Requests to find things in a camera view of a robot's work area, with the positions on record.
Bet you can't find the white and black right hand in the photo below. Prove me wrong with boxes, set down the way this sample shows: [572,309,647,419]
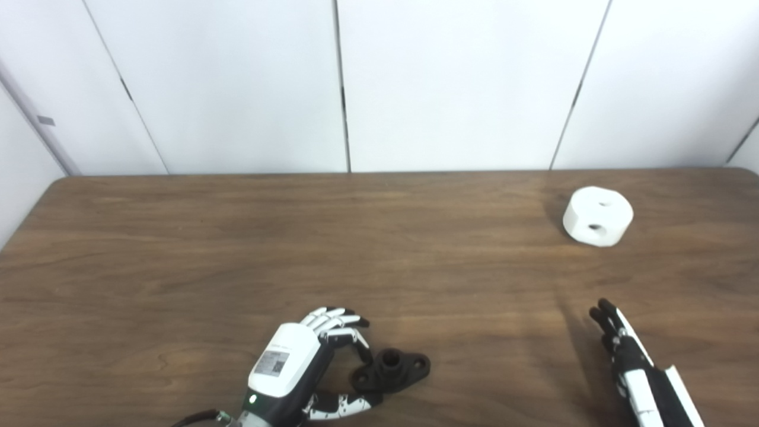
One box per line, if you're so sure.
[589,298,706,427]

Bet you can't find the white and black left hand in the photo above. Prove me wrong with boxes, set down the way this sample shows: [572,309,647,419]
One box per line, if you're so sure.
[240,306,384,427]

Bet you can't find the black flanged holder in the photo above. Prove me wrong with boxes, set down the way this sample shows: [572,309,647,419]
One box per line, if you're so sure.
[351,349,432,394]

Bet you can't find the round white piece with holes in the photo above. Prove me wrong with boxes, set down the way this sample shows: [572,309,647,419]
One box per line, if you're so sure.
[562,186,634,248]

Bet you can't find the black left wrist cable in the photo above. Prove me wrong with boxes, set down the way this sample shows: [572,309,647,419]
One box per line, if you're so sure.
[172,409,238,427]

